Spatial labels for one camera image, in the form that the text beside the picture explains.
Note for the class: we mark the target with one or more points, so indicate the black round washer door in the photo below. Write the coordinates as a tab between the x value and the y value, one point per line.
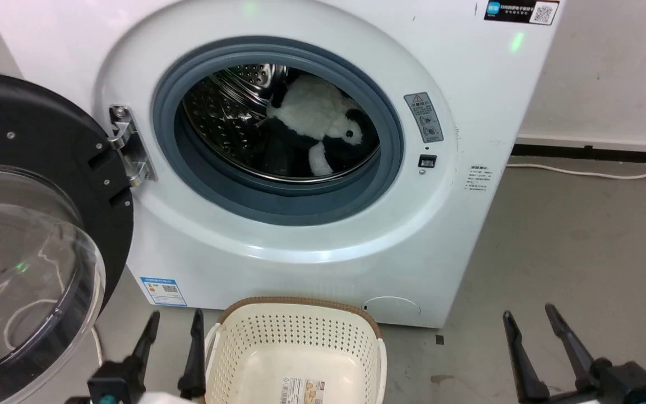
26	224

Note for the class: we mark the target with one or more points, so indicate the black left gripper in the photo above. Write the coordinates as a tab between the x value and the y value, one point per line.
114	384

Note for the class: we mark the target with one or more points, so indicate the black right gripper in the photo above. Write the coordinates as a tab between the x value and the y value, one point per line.
626	384

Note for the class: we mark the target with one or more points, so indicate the cream perforated laundry basket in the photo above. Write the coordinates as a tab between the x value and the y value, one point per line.
295	359

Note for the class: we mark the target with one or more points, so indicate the black and white panda plush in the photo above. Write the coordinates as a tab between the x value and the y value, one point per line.
314	109

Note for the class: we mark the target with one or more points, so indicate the black QR code sticker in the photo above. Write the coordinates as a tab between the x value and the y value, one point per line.
520	11

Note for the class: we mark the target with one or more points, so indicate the blue energy label sticker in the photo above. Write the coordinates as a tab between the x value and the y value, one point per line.
164	290

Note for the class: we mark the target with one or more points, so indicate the barcode label sticker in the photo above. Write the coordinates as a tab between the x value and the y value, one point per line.
302	391

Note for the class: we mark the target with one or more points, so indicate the chrome door hinge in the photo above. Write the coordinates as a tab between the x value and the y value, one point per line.
129	146

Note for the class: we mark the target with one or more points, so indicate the white front-load washing machine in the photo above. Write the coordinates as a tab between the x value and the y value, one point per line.
278	269

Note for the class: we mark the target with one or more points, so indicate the grey warning label sticker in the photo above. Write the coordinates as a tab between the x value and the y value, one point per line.
424	118

